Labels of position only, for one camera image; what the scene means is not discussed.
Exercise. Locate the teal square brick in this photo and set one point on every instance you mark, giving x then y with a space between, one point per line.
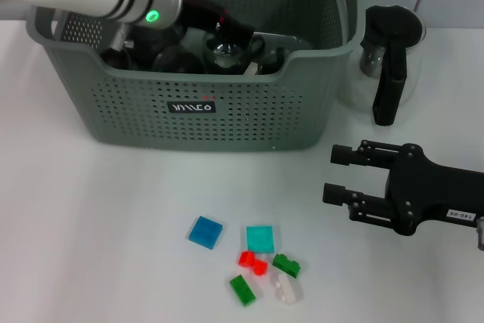
260 239

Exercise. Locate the light green brick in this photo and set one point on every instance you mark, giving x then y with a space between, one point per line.
242 290

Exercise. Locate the small black clay teacup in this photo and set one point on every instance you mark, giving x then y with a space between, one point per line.
115 60

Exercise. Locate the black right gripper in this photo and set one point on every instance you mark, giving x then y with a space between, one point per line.
427 190

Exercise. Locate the glass teacup black holder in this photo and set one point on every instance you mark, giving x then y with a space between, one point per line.
177 61
227 54
273 62

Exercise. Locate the black clay teapot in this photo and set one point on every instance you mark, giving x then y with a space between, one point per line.
151 41

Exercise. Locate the large clear white brick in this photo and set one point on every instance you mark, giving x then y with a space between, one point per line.
286 289

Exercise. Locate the dark green brick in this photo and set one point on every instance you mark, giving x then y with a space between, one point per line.
286 264

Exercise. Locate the bright red stepped brick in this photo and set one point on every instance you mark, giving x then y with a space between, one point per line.
246 258

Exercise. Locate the blue square brick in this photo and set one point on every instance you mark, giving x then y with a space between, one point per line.
206 232

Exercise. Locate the grey perforated storage bin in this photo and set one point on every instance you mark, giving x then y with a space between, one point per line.
246 118

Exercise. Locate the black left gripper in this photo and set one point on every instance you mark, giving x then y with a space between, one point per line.
200 13

